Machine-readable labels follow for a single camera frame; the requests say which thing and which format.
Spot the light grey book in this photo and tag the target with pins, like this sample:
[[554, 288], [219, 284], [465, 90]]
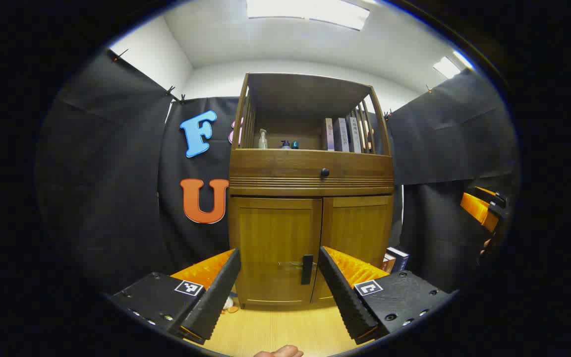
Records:
[[355, 135]]

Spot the wooden double-door shoe cabinet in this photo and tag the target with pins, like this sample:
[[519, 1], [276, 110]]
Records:
[[310, 168]]

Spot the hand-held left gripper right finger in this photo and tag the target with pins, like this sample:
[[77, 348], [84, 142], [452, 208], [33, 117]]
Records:
[[345, 297]]

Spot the clear pump bottle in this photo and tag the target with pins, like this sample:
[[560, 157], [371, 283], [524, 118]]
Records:
[[262, 141]]

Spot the penguin plush toy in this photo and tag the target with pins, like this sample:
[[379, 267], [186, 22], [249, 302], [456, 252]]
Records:
[[228, 303]]

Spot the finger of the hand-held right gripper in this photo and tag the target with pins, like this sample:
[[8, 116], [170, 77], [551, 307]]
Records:
[[479, 208]]

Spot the blue book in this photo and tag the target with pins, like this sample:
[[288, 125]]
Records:
[[399, 258]]

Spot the black backdrop cloth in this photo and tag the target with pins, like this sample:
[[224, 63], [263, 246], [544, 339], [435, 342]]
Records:
[[107, 173]]

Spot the wooden cabinet door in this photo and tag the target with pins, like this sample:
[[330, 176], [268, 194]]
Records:
[[270, 233], [360, 228]]

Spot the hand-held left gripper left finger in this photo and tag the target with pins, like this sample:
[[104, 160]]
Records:
[[216, 297]]

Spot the dark red book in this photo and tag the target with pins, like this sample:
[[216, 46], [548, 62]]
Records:
[[388, 263]]

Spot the wooden cabinet drawer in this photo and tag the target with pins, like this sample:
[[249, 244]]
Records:
[[275, 166]]

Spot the small ceiling light panel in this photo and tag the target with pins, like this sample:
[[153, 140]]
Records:
[[448, 66]]

